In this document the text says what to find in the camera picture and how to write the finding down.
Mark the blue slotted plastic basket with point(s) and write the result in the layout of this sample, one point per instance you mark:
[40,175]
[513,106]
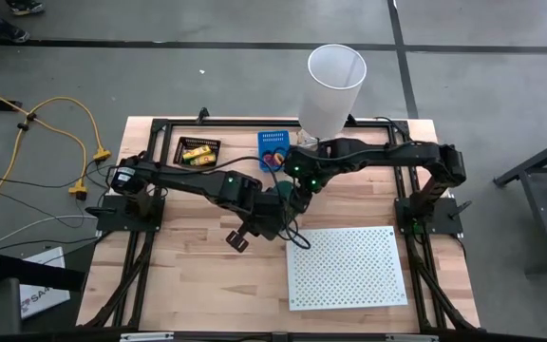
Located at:
[273,140]

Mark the white printed box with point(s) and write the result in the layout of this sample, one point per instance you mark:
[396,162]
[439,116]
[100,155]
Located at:
[45,290]

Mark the black mesh basket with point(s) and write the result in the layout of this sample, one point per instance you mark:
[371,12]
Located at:
[181,142]

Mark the person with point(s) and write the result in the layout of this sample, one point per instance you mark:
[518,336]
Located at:
[17,33]

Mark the yellow green crayon box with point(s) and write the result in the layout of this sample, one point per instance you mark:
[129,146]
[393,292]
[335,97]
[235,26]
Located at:
[203,160]
[196,152]

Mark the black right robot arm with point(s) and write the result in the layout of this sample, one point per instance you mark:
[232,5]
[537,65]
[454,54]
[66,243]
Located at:
[387,154]

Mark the white perforated metal shelf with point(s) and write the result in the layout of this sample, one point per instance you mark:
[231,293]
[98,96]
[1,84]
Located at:
[345,268]

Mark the purple coil wristband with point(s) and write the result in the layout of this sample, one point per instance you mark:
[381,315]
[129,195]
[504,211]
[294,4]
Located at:
[266,159]

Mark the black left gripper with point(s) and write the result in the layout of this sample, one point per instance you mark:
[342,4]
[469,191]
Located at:
[271,216]

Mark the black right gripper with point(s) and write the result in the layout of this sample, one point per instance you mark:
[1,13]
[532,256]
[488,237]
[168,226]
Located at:
[312,185]

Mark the black aluminium rig frame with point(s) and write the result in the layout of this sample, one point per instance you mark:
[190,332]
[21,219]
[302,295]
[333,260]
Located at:
[158,142]

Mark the yellow coil wristband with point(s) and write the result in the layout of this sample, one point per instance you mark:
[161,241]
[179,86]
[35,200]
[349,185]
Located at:
[276,157]

